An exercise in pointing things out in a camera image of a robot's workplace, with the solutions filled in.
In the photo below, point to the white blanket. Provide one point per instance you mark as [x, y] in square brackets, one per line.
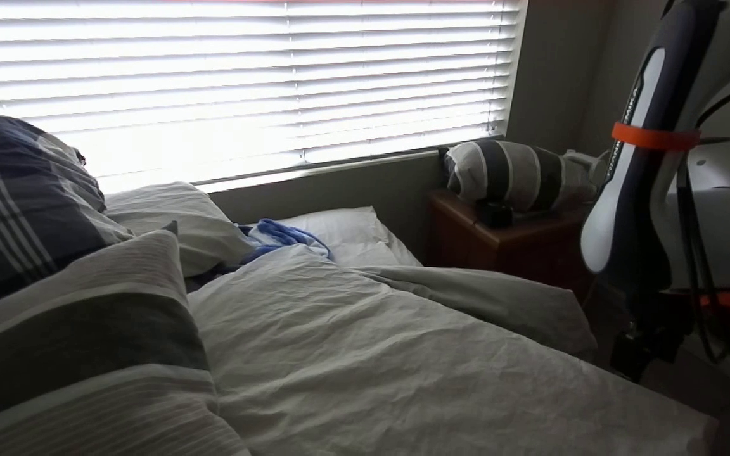
[318, 360]

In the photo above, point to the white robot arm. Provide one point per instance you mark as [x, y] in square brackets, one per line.
[661, 225]

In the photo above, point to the white bed pillow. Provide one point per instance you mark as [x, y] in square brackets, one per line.
[356, 236]

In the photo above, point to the blue cloth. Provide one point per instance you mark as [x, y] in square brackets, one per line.
[273, 234]

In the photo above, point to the striped bolster pillow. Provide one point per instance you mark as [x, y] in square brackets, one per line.
[516, 177]

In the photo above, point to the cream pillow behind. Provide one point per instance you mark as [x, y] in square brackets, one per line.
[209, 239]

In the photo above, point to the wooden nightstand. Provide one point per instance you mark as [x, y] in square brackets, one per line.
[543, 246]

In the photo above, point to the white window blinds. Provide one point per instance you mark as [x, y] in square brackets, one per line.
[211, 91]

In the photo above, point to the white device on nightstand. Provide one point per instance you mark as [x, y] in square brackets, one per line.
[597, 165]

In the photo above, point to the grey striped front pillow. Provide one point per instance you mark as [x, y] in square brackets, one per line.
[104, 360]

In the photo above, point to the navy plaid pillow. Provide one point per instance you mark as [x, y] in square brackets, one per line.
[52, 210]

